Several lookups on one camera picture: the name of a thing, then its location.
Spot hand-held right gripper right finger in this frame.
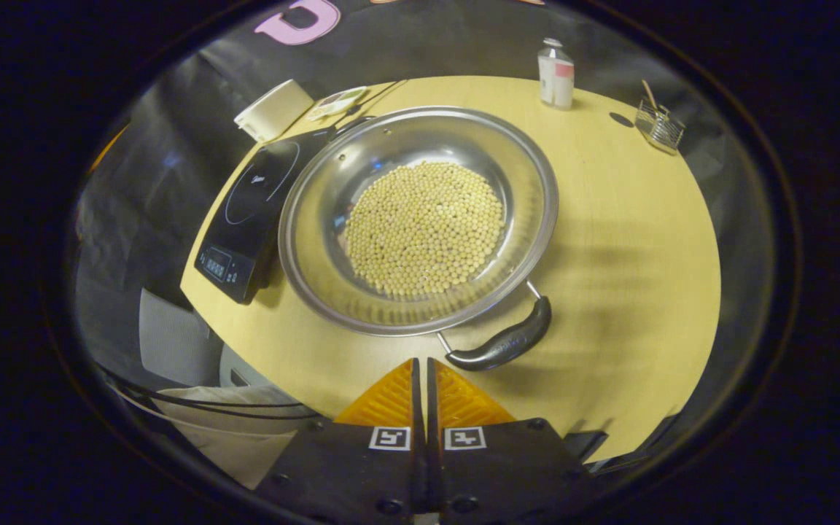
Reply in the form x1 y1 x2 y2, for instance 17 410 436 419
427 357 596 525

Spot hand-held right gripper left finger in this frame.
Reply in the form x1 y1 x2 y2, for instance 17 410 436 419
256 357 424 525

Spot pile of soybeans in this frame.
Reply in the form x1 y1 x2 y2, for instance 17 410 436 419
343 160 506 298

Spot steel pot with black handle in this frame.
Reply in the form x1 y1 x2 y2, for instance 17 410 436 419
278 106 559 373

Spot black induction cooktop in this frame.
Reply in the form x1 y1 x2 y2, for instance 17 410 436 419
194 128 337 306

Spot beige cloth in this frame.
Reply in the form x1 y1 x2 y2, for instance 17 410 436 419
150 385 319 491

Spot grey chair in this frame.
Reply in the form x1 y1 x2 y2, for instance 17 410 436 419
139 288 224 387

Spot white sectioned grain dish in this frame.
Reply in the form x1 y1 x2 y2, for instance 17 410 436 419
307 86 370 123

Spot white toaster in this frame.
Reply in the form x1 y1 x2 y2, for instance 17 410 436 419
234 79 315 143

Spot clear bottle with pink label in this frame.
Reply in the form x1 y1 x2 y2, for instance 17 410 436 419
537 38 575 110

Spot thin black cable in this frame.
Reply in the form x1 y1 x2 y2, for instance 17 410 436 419
96 362 319 422

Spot black power cable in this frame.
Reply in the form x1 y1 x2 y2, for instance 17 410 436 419
332 79 410 136

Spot wire mesh holder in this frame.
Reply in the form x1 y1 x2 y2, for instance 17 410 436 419
635 98 685 154

